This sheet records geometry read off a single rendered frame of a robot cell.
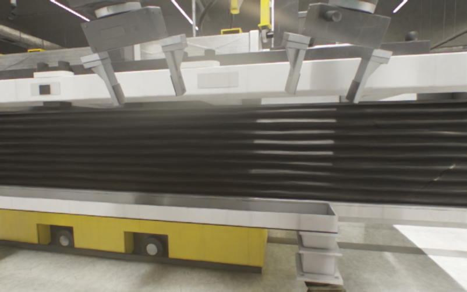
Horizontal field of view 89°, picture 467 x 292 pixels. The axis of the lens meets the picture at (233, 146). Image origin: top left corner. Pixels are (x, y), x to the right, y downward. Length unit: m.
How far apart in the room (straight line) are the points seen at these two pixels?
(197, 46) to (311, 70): 0.43
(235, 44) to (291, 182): 0.51
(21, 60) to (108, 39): 0.82
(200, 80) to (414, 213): 0.80
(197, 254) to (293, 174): 0.63
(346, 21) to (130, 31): 0.36
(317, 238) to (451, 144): 0.52
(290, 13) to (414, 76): 0.31
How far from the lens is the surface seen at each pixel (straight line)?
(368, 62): 0.53
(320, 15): 0.46
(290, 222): 0.79
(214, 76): 0.59
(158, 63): 0.71
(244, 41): 0.83
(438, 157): 1.02
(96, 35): 0.51
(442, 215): 1.05
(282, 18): 0.66
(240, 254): 1.19
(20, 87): 0.93
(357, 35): 0.49
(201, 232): 1.19
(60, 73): 0.83
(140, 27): 0.47
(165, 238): 1.38
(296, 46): 0.46
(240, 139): 0.89
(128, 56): 0.81
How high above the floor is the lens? 0.69
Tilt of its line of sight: 5 degrees down
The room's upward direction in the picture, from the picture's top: 1 degrees counter-clockwise
